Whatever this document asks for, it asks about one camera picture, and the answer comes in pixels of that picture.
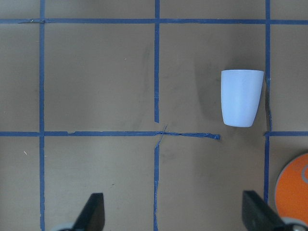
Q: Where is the light blue plastic cup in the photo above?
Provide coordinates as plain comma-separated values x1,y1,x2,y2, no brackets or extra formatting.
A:
221,69,264,128

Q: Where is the orange tin can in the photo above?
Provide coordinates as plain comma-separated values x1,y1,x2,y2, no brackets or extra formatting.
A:
274,154,308,223

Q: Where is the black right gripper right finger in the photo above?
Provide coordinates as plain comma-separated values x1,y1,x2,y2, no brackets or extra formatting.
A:
242,191,286,231

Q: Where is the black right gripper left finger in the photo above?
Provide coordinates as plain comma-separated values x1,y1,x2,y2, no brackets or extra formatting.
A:
71,193,105,231

